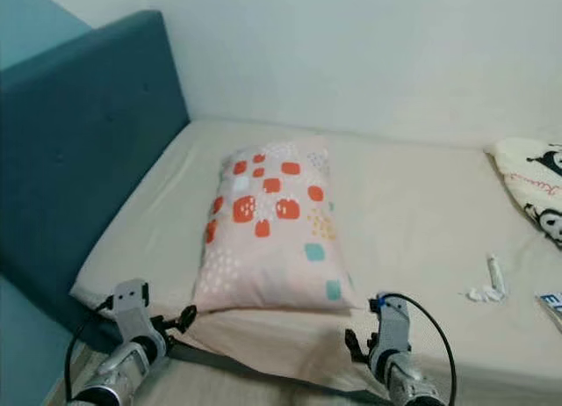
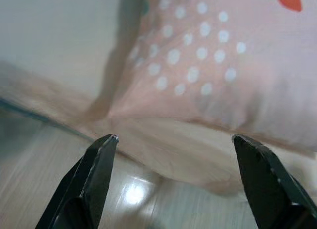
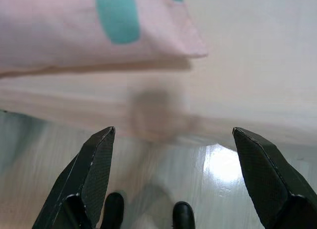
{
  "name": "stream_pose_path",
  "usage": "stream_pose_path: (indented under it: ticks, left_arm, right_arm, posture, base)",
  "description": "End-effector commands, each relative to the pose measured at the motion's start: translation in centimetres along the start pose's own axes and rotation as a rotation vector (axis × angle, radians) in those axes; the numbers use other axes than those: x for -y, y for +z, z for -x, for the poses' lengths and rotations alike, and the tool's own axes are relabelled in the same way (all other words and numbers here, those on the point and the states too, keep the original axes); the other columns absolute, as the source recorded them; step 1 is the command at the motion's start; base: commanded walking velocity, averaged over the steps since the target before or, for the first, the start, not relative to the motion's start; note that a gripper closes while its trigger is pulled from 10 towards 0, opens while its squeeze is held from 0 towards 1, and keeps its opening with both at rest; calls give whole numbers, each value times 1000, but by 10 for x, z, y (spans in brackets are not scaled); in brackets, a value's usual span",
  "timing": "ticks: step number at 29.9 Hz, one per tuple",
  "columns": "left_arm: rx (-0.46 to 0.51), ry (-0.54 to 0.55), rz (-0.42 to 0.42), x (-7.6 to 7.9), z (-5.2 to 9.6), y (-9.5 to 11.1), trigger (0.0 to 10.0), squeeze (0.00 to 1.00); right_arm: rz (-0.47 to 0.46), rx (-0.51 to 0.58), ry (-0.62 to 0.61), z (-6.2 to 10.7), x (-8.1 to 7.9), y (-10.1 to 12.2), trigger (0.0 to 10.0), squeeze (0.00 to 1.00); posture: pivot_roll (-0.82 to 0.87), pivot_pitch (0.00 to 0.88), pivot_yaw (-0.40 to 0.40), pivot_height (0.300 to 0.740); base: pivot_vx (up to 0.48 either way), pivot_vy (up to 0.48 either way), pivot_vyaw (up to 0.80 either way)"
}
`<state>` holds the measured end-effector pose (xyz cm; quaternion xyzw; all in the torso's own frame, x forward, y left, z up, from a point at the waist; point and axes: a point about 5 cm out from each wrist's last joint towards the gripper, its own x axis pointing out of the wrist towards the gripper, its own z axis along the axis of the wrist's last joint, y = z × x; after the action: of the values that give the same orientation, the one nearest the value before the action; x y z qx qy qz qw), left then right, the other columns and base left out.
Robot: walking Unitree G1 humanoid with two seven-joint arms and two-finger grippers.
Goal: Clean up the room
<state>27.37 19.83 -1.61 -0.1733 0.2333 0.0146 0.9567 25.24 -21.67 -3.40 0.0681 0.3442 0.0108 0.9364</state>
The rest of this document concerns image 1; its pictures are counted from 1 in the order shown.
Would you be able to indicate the cream cartoon print blanket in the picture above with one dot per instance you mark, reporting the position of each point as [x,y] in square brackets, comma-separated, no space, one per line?
[531,182]

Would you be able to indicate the teal upholstered bed frame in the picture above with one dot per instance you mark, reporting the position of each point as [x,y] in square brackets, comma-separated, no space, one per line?
[88,151]

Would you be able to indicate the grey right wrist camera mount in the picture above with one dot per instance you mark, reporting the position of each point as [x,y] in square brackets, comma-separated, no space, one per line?
[393,331]

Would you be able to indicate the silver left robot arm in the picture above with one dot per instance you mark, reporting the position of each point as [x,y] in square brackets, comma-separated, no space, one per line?
[118,380]

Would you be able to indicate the small white tube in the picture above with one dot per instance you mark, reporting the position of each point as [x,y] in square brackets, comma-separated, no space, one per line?
[495,272]

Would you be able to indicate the pink pillow with orange patches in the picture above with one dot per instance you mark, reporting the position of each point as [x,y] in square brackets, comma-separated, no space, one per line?
[272,252]

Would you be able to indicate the white book with blue print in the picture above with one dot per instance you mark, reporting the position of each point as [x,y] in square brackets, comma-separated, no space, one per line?
[551,302]

